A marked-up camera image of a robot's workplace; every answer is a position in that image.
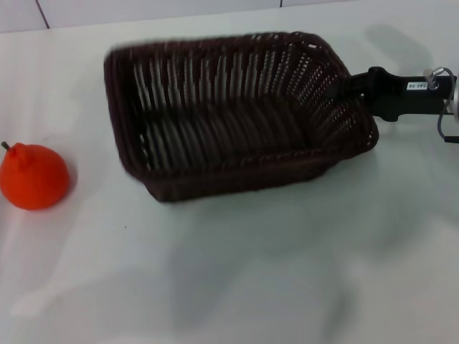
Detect dark brown woven basket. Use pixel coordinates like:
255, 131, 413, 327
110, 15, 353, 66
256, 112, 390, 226
103, 31, 380, 205

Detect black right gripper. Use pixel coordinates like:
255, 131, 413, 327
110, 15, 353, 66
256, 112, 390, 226
326, 66, 459, 122

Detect grey cable with silver plug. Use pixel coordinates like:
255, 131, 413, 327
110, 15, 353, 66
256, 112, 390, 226
422, 67, 459, 145

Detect orange pear with stem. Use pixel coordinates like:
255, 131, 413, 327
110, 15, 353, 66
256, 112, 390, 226
0, 140, 70, 211

